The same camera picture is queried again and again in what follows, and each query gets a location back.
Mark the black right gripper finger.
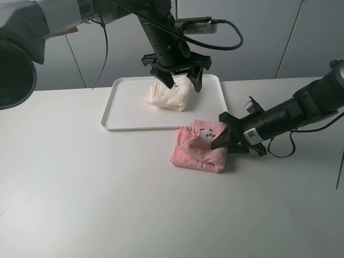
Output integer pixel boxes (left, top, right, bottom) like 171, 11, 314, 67
211, 127, 233, 149
227, 142, 249, 154

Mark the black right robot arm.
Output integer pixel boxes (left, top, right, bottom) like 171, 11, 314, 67
211, 60, 343, 156

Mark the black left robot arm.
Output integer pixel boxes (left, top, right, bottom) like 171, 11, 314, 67
1, 1, 211, 110

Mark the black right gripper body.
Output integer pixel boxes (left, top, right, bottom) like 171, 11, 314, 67
219, 108, 274, 156

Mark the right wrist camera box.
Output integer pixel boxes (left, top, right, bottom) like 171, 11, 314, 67
244, 96, 264, 114

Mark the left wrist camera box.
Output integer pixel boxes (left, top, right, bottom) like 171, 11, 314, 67
175, 17, 218, 35

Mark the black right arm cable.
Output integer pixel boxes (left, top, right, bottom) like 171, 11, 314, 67
267, 107, 344, 190

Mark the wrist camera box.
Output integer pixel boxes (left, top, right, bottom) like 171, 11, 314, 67
175, 17, 218, 35
244, 96, 264, 114

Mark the white plastic tray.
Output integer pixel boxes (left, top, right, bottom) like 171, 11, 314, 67
101, 74, 228, 131

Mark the pink towel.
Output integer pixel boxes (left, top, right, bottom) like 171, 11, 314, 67
170, 120, 227, 173

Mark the cream white towel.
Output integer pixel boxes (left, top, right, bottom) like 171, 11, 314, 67
144, 76, 193, 112

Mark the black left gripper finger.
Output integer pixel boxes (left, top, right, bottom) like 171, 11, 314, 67
152, 68, 175, 89
187, 67, 203, 92

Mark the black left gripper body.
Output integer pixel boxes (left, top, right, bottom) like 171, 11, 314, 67
141, 21, 212, 75

